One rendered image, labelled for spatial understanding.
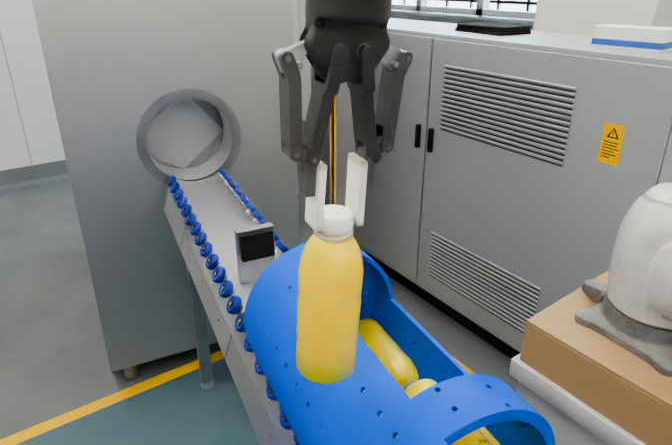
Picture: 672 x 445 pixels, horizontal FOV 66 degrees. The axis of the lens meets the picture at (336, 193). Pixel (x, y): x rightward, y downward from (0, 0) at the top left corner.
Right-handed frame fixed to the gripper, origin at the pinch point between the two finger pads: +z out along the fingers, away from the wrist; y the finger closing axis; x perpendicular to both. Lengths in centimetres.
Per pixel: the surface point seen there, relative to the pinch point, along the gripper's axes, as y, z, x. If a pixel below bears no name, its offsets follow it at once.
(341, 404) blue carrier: -3.3, 29.7, -1.1
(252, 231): -14, 41, -73
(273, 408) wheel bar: -5, 56, -29
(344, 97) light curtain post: -46, 10, -87
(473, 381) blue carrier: -17.1, 24.3, 6.6
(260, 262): -17, 51, -73
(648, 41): -158, -7, -76
